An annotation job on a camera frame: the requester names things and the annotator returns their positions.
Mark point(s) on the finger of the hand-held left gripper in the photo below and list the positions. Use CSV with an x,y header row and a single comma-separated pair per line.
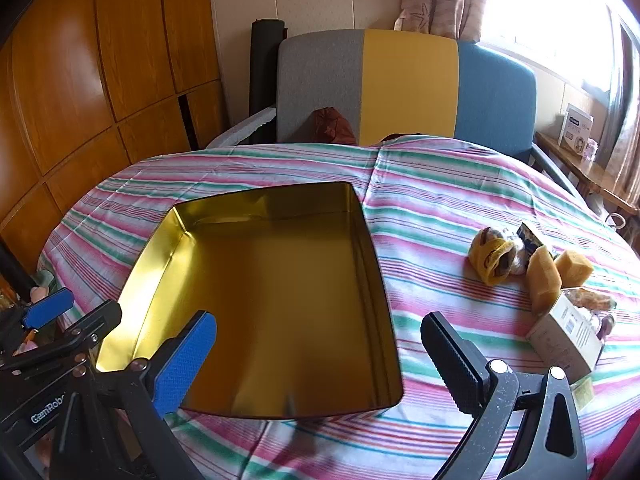
x,y
92,321
50,306

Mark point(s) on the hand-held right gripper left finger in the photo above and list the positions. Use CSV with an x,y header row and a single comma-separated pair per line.
x,y
185,360

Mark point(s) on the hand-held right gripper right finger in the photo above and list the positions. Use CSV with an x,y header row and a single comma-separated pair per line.
x,y
457,370

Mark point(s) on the gold metal tin box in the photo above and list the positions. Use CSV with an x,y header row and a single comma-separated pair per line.
x,y
280,285

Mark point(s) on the yellow sponge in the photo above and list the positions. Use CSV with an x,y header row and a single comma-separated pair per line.
x,y
575,265
542,280

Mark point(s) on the blue tissue pack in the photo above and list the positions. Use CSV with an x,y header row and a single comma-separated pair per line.
x,y
527,235

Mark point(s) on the beige cardboard box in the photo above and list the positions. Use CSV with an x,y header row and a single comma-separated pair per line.
x,y
560,340

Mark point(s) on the yellow cloth bundle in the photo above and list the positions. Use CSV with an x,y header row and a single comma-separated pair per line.
x,y
487,260

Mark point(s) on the rice packet green label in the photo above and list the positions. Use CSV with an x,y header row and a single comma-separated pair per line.
x,y
582,392

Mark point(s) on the clear plastic bag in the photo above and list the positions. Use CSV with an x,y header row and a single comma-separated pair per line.
x,y
520,256

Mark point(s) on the brown snack packet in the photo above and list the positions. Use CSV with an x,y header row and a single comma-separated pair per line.
x,y
592,300

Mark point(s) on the striped tablecloth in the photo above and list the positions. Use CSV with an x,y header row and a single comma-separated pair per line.
x,y
440,200

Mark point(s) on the person's red clothing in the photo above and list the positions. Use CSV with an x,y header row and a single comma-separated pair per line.
x,y
620,450

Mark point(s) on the white basket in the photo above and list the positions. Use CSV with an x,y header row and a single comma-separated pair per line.
x,y
617,220

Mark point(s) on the wooden wardrobe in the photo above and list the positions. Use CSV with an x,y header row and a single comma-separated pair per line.
x,y
75,85

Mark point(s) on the wooden side table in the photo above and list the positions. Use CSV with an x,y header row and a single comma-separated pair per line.
x,y
575,165

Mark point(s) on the small pale jar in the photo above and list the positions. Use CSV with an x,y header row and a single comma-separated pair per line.
x,y
591,150

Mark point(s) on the white printed box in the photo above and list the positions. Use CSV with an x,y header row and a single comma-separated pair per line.
x,y
575,127

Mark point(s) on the dark red bag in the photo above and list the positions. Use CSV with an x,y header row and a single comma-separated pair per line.
x,y
334,127

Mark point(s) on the grey yellow blue armchair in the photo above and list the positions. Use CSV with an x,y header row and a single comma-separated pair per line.
x,y
410,85

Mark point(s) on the striped shiny curtain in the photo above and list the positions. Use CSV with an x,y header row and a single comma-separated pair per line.
x,y
627,135

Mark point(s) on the black rolled mat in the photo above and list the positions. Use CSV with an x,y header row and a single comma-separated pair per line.
x,y
262,70

